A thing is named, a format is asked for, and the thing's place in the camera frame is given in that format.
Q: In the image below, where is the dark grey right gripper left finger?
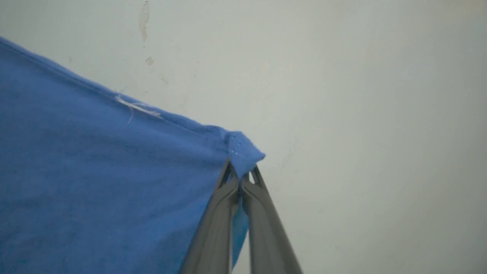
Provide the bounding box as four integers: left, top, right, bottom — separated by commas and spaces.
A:
179, 159, 242, 274

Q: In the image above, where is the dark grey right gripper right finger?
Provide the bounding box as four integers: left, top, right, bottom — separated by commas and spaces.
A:
241, 165, 304, 274

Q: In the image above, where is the blue and white garment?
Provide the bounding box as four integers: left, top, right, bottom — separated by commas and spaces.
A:
0, 36, 266, 274

